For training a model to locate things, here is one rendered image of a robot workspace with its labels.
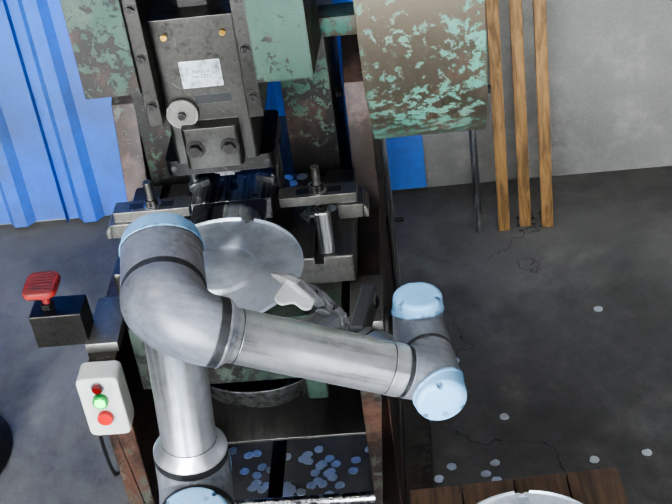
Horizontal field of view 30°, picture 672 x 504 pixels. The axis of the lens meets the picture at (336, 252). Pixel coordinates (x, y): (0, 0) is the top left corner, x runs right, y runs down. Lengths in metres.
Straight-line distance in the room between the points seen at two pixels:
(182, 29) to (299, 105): 0.42
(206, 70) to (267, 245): 0.32
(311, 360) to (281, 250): 0.54
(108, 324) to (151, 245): 0.66
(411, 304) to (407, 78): 0.33
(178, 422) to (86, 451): 1.19
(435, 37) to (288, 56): 0.39
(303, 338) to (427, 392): 0.19
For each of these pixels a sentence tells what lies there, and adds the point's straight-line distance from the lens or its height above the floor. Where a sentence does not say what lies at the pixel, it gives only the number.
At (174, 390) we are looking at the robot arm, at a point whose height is 0.84.
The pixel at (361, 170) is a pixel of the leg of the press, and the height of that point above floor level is 0.66.
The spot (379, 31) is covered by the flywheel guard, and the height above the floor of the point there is 1.26.
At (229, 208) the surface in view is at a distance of 2.32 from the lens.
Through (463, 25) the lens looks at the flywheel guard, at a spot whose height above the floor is 1.26.
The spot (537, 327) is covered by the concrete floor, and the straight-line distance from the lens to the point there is 3.20.
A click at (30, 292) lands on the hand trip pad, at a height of 0.76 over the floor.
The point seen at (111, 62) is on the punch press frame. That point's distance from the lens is 2.14.
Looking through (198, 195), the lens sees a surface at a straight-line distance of 2.38.
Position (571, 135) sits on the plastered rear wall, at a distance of 3.70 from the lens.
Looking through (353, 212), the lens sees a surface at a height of 0.72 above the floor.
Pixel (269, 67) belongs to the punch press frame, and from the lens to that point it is 2.11.
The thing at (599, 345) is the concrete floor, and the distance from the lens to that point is 3.14.
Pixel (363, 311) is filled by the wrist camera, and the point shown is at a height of 0.79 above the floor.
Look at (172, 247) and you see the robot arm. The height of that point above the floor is 1.09.
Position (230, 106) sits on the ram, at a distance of 2.20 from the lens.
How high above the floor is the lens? 2.03
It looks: 35 degrees down
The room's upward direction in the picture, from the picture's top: 8 degrees counter-clockwise
